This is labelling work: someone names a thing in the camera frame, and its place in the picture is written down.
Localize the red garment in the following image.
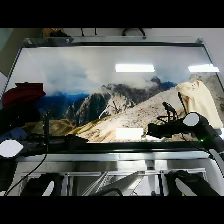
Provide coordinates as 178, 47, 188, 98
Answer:
1, 82, 47, 108

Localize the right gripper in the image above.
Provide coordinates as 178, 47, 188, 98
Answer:
146, 122, 170, 140

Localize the black garment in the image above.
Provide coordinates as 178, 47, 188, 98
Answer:
0, 102, 42, 135

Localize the silver frame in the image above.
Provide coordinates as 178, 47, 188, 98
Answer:
0, 151, 224, 197

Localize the cream garment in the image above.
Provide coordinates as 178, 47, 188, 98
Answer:
175, 79, 224, 130

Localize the black cable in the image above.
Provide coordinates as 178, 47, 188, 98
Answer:
3, 145, 50, 197

